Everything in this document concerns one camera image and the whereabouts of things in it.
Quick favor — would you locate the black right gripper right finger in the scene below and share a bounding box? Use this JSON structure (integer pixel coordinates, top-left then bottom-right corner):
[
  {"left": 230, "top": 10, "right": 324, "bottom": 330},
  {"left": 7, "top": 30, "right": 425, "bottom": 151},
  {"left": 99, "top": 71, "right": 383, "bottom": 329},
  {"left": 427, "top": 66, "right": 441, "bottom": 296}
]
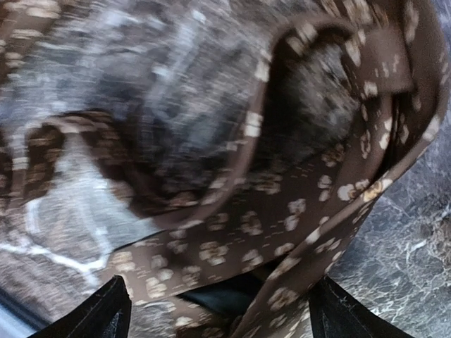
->
[{"left": 309, "top": 276, "right": 410, "bottom": 338}]

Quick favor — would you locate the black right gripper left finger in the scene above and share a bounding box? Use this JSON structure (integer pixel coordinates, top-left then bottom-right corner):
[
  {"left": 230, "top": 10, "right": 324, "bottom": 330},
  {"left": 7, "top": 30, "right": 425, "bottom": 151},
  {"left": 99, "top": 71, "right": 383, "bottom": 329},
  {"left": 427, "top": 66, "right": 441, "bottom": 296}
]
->
[{"left": 35, "top": 275, "right": 132, "bottom": 338}]

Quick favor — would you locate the brown floral tie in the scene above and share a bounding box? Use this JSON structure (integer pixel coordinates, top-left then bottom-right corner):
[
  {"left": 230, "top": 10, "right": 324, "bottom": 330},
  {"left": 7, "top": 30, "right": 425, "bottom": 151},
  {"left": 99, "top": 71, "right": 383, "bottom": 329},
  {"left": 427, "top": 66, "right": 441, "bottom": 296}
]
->
[{"left": 1, "top": 1, "right": 450, "bottom": 337}]

